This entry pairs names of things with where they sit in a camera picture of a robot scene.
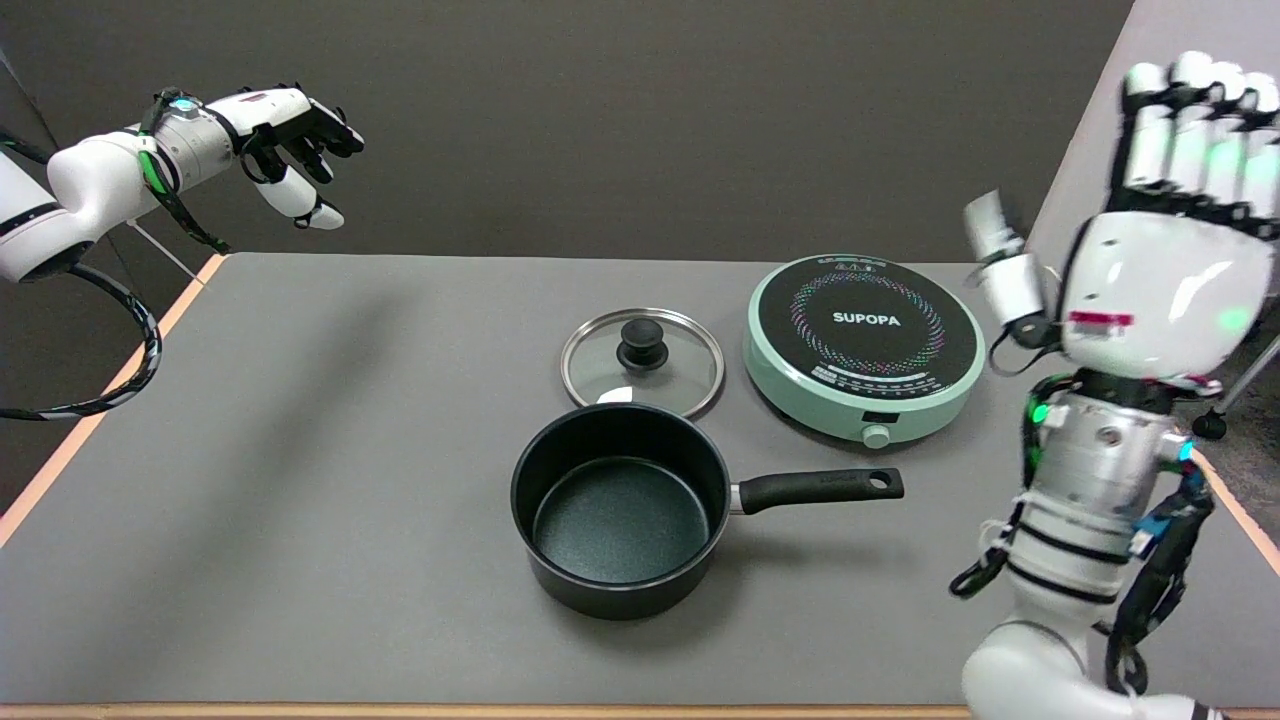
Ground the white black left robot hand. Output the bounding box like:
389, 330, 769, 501
234, 83, 366, 231

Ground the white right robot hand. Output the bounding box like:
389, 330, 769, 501
963, 52, 1280, 388

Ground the black pot with handle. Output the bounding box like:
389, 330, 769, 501
510, 403, 906, 621

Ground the grey chair base with casters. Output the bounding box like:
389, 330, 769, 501
1192, 335, 1280, 442

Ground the green round induction cooker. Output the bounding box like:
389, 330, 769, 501
742, 254, 987, 448

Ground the glass lid with black knob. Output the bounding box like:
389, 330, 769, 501
560, 307, 726, 420

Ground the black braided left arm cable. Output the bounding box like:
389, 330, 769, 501
0, 262, 163, 422

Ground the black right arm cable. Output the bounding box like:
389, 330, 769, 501
1103, 468, 1217, 697

